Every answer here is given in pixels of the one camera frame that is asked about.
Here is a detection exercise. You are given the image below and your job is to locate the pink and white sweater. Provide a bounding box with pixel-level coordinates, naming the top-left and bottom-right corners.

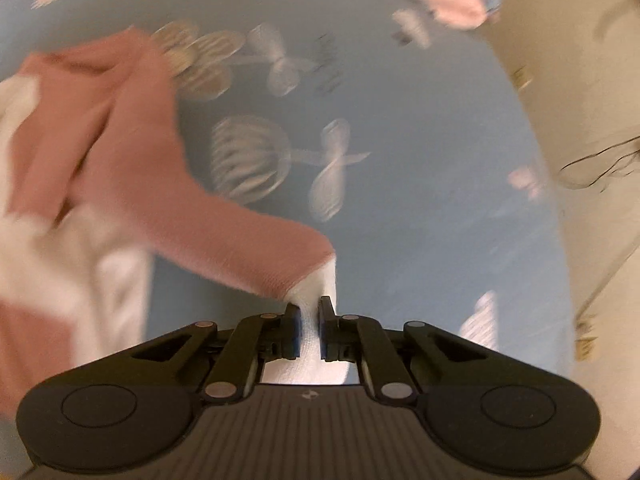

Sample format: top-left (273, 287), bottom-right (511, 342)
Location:
top-left (0, 27), bottom-right (358, 418)

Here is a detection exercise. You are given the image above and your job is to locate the thin black cable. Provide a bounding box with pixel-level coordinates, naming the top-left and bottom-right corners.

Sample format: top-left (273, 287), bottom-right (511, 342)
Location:
top-left (557, 140), bottom-right (640, 193)

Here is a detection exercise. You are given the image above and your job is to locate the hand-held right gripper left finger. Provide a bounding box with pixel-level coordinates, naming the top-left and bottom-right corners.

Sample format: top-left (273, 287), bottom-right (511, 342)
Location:
top-left (131, 302), bottom-right (302, 403)

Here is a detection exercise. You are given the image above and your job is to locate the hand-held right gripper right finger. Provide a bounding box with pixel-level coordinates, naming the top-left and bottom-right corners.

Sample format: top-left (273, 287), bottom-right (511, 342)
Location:
top-left (318, 296), bottom-right (488, 403)

